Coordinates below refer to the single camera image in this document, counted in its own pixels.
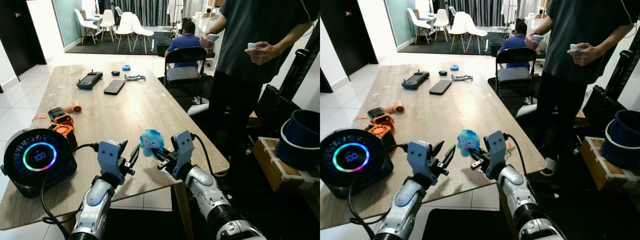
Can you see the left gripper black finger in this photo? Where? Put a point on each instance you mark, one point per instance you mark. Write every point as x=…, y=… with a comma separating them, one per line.
x=449, y=157
x=135, y=156
x=439, y=149
x=124, y=149

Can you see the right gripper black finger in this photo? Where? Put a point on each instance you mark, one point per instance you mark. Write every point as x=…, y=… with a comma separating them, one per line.
x=159, y=153
x=477, y=167
x=164, y=167
x=475, y=153

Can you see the clear card holder with keys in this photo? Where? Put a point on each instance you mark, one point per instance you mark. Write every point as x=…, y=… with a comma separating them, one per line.
x=510, y=146

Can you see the standing person's right forearm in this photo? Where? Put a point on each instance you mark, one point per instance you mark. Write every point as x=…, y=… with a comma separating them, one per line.
x=545, y=22
x=220, y=22

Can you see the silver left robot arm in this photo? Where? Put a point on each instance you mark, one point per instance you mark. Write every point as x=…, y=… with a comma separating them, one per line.
x=405, y=207
x=97, y=205

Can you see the standing person's left forearm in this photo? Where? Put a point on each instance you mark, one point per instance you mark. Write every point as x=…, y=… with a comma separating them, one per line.
x=617, y=35
x=295, y=34

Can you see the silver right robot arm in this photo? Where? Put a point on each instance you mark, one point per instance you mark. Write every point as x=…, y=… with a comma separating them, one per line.
x=210, y=200
x=522, y=200

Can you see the standing person's right hand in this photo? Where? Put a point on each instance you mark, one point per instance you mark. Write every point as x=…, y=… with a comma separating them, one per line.
x=206, y=42
x=531, y=42

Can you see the standing person's left hand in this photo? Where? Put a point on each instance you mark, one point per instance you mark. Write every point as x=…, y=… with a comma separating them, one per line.
x=587, y=55
x=265, y=54

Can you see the wooden table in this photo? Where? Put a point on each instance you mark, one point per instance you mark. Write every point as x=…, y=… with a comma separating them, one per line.
x=445, y=115
x=125, y=115

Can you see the orange black battery pack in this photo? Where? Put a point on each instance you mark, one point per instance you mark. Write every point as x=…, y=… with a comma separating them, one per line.
x=64, y=127
x=384, y=127

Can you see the black smartphone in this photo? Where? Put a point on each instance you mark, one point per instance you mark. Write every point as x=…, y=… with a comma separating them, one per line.
x=440, y=87
x=114, y=87

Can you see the folded grey glasses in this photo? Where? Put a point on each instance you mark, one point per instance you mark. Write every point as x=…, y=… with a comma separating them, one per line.
x=134, y=78
x=461, y=78

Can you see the black handheld controller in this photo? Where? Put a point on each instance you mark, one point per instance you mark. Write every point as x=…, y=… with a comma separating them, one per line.
x=416, y=81
x=90, y=81

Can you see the dark floor rug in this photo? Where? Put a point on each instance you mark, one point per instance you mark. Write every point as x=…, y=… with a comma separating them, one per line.
x=100, y=47
x=432, y=47

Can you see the black folding chair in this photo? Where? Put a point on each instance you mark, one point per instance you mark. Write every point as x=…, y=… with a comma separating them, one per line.
x=186, y=54
x=517, y=55

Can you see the seated person blue shirt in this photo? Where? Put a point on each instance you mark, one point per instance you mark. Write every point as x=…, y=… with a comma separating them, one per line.
x=186, y=42
x=515, y=42

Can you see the white shell chair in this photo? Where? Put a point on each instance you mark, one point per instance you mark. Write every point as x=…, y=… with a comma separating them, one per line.
x=458, y=25
x=107, y=20
x=441, y=20
x=139, y=27
x=472, y=27
x=125, y=25
x=416, y=21
x=82, y=21

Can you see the black door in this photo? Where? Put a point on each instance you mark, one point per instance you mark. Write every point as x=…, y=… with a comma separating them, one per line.
x=20, y=40
x=325, y=82
x=350, y=40

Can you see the dark blue bucket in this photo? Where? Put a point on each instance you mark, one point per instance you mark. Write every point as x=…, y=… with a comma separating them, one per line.
x=625, y=130
x=300, y=130

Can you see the grey striped curtain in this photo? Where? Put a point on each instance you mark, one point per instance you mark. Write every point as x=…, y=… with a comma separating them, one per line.
x=472, y=10
x=140, y=10

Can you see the white hanging shirt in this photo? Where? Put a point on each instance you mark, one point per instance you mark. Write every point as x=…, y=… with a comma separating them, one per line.
x=509, y=10
x=175, y=10

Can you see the black equipment stand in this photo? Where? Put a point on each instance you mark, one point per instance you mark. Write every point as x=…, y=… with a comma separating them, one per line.
x=617, y=75
x=295, y=70

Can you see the standing person dark clothes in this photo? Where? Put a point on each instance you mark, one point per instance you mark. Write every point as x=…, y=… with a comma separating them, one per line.
x=580, y=30
x=255, y=30

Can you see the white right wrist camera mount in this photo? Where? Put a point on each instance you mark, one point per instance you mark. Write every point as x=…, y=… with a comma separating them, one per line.
x=496, y=147
x=184, y=147

